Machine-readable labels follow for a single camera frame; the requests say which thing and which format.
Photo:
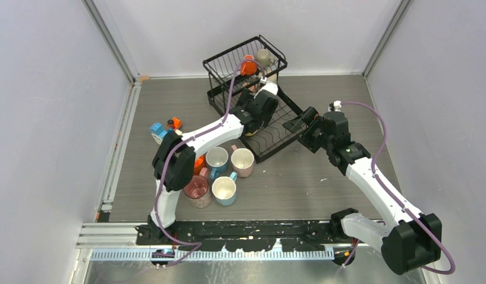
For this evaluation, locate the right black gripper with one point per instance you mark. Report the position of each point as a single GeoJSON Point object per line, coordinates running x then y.
{"type": "Point", "coordinates": [309, 116]}

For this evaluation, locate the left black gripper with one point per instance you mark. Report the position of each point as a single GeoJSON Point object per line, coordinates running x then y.
{"type": "Point", "coordinates": [247, 98]}

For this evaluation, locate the yellow mug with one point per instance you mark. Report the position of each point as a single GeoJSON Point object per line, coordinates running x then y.
{"type": "Point", "coordinates": [251, 134]}

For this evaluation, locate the small orange cup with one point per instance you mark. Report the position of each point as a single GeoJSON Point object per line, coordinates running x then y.
{"type": "Point", "coordinates": [248, 67]}

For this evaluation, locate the light pink faceted mug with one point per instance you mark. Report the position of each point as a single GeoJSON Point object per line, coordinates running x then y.
{"type": "Point", "coordinates": [242, 161]}

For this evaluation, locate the large orange mug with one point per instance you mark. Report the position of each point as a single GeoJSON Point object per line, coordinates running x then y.
{"type": "Point", "coordinates": [199, 164]}

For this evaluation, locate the light blue faceted mug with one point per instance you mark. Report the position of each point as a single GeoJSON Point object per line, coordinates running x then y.
{"type": "Point", "coordinates": [224, 189]}

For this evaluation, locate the pink patterned mug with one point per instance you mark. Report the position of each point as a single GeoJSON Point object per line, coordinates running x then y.
{"type": "Point", "coordinates": [198, 189]}

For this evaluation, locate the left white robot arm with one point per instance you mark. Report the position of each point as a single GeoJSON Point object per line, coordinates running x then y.
{"type": "Point", "coordinates": [174, 161]}

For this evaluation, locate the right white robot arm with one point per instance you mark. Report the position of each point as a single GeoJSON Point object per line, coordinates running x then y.
{"type": "Point", "coordinates": [407, 238]}

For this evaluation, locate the beige grey cup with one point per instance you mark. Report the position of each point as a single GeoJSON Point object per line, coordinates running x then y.
{"type": "Point", "coordinates": [265, 58]}

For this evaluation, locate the small blue toy block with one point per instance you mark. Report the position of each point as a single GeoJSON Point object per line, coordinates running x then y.
{"type": "Point", "coordinates": [158, 132]}

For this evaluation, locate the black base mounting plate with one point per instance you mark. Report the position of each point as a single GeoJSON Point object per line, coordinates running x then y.
{"type": "Point", "coordinates": [248, 236]}

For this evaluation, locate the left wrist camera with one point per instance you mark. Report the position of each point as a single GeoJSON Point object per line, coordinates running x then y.
{"type": "Point", "coordinates": [266, 84]}

